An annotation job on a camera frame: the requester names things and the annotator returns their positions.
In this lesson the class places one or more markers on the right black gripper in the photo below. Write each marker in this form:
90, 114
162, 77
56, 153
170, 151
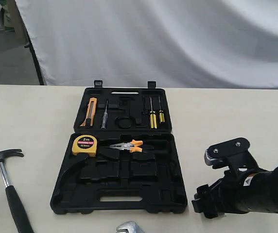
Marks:
217, 199

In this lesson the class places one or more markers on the silver adjustable wrench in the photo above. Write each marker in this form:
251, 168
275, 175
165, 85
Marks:
129, 227

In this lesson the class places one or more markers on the claw hammer black grip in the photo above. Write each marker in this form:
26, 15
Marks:
16, 206

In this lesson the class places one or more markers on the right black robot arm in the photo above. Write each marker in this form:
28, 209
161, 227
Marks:
244, 188

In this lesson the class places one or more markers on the black plastic tool case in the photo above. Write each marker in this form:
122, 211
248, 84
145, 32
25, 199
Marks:
86, 184

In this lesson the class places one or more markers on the short yellow black screwdriver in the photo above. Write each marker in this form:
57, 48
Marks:
161, 113

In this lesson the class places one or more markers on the long yellow black screwdriver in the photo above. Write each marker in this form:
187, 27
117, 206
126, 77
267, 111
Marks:
153, 123

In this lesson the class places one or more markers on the clear test pen screwdriver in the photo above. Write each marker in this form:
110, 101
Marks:
105, 116

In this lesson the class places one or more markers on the yellow tape measure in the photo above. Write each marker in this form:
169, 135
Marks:
85, 144

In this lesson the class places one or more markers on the orange utility knife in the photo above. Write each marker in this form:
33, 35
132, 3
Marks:
91, 109

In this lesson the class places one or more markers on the white backdrop cloth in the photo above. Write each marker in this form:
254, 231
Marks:
177, 43

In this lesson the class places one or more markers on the black backdrop stand pole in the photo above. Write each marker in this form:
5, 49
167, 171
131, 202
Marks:
28, 45

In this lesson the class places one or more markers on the orange handled pliers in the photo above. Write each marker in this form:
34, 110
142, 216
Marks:
137, 150

